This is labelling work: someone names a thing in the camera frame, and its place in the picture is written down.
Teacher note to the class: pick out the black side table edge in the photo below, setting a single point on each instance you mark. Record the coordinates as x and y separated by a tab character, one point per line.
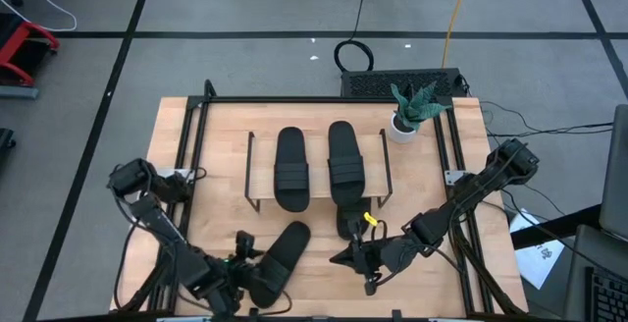
554	229

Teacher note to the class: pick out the wooden shelf black metal legs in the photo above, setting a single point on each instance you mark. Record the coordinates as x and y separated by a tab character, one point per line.
319	175

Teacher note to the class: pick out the red metal cart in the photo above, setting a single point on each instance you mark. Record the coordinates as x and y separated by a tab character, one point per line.
19	42

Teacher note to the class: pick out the black aluminium table frame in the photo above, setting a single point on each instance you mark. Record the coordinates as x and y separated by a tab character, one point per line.
319	99

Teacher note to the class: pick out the grey laptop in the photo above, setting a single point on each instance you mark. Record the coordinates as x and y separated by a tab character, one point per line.
618	175

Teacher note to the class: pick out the white plant pot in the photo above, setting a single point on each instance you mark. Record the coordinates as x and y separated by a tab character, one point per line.
400	135

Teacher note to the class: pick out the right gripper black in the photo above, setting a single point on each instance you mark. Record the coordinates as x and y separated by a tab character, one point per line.
373	258

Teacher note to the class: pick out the white paper sheet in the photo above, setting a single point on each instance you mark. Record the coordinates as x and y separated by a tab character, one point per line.
537	258

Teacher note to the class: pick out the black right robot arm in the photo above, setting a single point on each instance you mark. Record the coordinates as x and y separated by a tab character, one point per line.
466	194

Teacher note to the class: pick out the black keyboard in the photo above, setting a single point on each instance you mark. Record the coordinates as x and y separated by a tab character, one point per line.
378	84

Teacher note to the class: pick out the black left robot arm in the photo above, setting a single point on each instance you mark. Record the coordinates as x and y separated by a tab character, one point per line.
162	229

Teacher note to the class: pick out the black rubber slide sandal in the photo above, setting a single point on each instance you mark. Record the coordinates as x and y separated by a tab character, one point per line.
342	216
346	155
289	243
292	155

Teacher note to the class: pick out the green artificial plant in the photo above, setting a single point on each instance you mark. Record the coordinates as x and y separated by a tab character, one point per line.
417	108

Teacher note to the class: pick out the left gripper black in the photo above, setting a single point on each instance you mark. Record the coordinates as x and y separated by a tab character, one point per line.
238	273

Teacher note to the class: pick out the grey flat platform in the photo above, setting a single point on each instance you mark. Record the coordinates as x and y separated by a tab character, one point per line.
17	92

